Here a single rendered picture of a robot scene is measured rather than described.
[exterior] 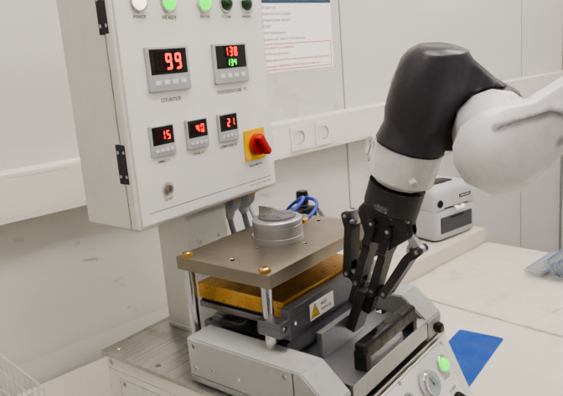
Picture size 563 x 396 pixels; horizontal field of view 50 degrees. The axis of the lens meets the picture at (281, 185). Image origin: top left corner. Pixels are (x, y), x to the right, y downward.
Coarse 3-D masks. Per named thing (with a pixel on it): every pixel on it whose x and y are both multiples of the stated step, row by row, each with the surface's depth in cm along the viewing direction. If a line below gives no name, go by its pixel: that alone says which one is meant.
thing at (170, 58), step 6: (156, 54) 88; (162, 54) 89; (168, 54) 90; (174, 54) 91; (180, 54) 92; (156, 60) 88; (162, 60) 89; (168, 60) 90; (174, 60) 91; (180, 60) 92; (156, 66) 88; (162, 66) 89; (168, 66) 90; (174, 66) 91; (180, 66) 92; (156, 72) 88
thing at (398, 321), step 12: (396, 312) 88; (408, 312) 88; (384, 324) 85; (396, 324) 86; (408, 324) 89; (372, 336) 81; (384, 336) 83; (360, 348) 79; (372, 348) 80; (360, 360) 80
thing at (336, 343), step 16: (336, 320) 87; (368, 320) 93; (416, 320) 94; (320, 336) 83; (336, 336) 86; (352, 336) 90; (400, 336) 89; (416, 336) 91; (320, 352) 84; (336, 352) 86; (352, 352) 85; (384, 352) 85; (400, 352) 87; (336, 368) 82; (352, 368) 81; (384, 368) 83; (352, 384) 77; (368, 384) 80
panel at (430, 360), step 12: (432, 348) 95; (444, 348) 97; (420, 360) 91; (432, 360) 94; (408, 372) 88; (420, 372) 90; (444, 372) 94; (456, 372) 97; (396, 384) 86; (408, 384) 87; (444, 384) 94; (456, 384) 96
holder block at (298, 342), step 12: (336, 312) 94; (216, 324) 93; (228, 324) 92; (252, 324) 91; (324, 324) 91; (252, 336) 88; (264, 336) 87; (300, 336) 87; (312, 336) 89; (300, 348) 87
